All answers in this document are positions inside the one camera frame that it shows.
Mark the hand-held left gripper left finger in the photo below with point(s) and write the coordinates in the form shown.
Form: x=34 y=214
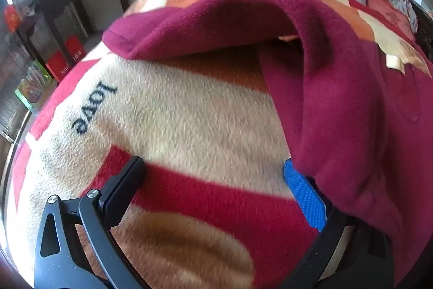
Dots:
x=118 y=197

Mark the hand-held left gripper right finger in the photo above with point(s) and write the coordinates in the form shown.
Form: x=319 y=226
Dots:
x=304 y=197

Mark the maroon fleece garment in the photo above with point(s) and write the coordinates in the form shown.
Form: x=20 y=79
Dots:
x=338 y=89

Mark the printed bear blanket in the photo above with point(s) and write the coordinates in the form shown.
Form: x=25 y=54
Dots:
x=186 y=123

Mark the colourful box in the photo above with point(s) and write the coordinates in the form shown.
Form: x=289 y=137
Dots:
x=32 y=86

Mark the red box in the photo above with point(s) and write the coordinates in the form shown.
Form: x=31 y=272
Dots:
x=76 y=48
x=57 y=67

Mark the red heart pillow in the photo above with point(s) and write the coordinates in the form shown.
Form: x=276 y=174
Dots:
x=389 y=11

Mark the red packet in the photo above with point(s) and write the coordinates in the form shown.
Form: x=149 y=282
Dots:
x=10 y=18

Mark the dark wooden headboard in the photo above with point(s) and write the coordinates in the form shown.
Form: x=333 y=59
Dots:
x=424 y=25

